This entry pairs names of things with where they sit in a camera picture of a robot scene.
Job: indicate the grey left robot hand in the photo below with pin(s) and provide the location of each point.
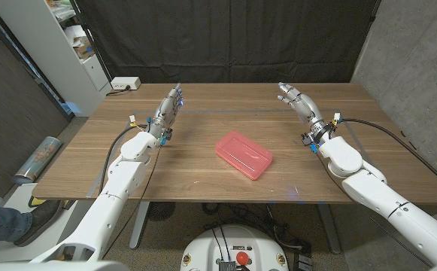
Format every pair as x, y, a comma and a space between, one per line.
165, 113

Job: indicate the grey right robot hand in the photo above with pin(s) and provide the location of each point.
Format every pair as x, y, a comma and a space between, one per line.
306, 107

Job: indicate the pink plastic pencil case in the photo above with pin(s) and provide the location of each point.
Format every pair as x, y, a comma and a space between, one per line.
243, 154

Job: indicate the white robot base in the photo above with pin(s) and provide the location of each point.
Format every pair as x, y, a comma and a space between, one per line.
203, 248

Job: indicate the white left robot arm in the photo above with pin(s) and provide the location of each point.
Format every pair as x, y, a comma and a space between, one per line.
105, 211

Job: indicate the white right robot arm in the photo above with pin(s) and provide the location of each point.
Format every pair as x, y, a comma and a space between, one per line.
391, 207

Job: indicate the white power strip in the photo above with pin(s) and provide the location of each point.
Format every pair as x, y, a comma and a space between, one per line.
125, 83

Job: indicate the black fabric curtain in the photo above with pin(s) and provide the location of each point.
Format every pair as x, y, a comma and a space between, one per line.
225, 37

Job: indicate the round black fan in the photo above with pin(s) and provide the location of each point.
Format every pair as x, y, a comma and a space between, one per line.
161, 211

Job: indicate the cardboard box with blue tape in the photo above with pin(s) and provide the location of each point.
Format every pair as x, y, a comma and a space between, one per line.
84, 49

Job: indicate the grey table leg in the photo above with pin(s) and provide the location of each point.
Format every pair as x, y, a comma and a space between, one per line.
139, 226
329, 229

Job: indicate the white paper stack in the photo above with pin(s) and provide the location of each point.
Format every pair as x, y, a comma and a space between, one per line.
74, 34

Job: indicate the white shelf cabinet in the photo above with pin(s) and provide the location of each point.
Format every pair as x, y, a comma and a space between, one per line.
49, 49

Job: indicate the dark grey shoe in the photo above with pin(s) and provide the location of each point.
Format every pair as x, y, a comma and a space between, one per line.
41, 216

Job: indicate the red emergency stop button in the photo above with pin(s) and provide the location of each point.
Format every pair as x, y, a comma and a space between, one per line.
242, 257

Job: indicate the person's leg in jeans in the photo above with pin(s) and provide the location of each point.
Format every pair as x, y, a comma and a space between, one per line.
0, 224

